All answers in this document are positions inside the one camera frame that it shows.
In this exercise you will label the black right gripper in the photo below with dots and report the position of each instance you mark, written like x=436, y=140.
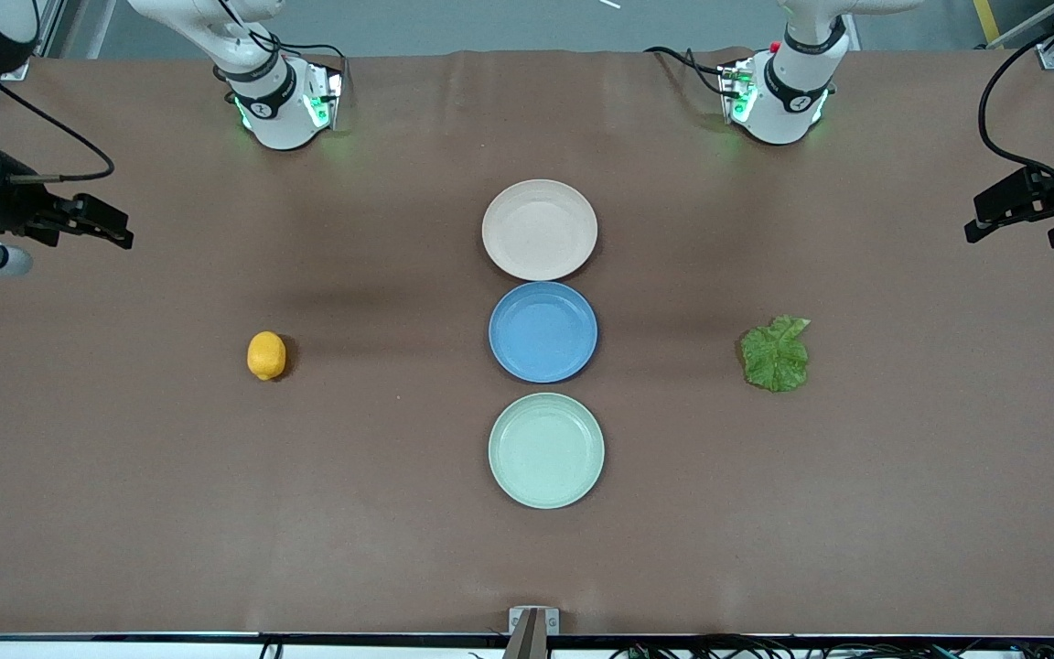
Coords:
x=11, y=203

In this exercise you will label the yellow lemon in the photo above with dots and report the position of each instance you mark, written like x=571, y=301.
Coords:
x=266, y=357

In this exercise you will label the green lettuce leaf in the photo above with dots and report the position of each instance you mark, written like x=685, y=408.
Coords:
x=774, y=357

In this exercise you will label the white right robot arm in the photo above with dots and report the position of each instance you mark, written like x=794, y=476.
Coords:
x=275, y=110

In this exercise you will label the brown table cover sheet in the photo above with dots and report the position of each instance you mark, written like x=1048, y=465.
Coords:
x=216, y=458

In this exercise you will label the metal right base connector box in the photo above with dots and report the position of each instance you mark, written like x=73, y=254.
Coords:
x=330, y=91

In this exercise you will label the metal base connector box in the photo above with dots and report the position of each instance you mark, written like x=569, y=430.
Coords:
x=330, y=91
x=733, y=87

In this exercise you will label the metal left base connector box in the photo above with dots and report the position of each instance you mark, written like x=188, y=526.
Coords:
x=733, y=87

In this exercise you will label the beige round plate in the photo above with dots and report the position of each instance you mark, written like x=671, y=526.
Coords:
x=539, y=229

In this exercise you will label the blue round plate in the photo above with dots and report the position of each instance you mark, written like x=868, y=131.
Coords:
x=541, y=334

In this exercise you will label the pale green round plate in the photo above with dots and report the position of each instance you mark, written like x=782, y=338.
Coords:
x=545, y=450

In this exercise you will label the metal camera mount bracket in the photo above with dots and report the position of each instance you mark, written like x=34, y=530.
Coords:
x=532, y=631

